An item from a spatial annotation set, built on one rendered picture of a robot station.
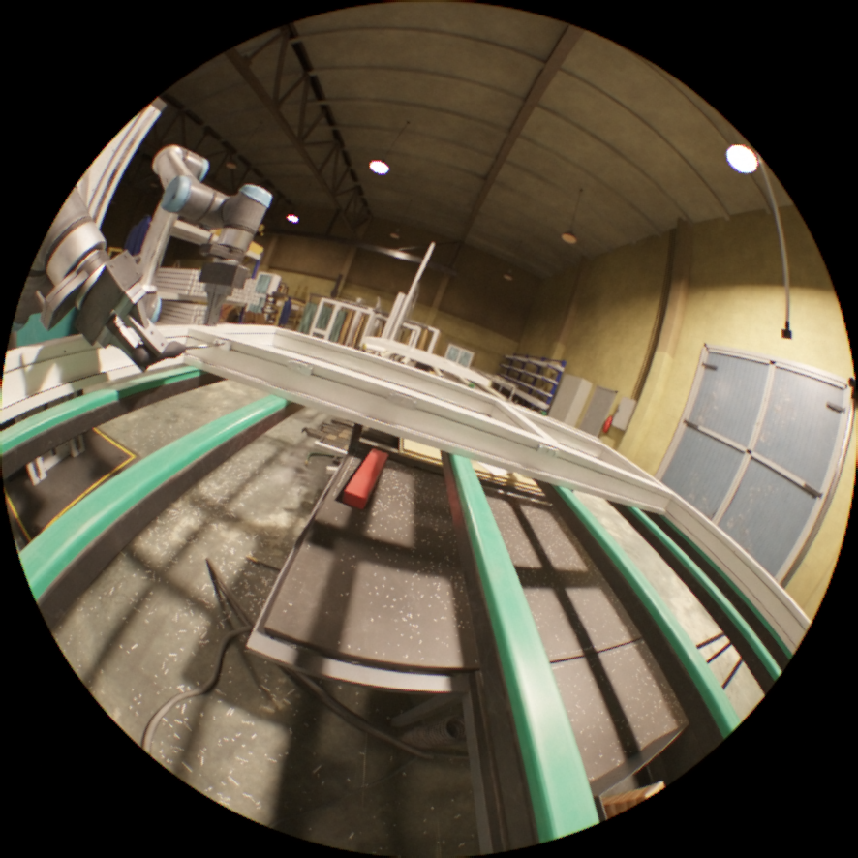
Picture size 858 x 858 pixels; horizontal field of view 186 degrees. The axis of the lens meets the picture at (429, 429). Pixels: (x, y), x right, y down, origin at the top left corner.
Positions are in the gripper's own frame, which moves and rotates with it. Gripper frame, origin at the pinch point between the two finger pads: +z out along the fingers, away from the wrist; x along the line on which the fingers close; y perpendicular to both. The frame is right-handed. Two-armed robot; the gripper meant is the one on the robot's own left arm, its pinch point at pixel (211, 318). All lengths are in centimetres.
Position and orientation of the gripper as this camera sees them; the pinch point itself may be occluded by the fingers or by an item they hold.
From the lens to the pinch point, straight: 74.0
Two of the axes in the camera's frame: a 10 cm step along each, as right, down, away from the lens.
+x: -9.4, -3.1, -1.5
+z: -3.4, 9.0, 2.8
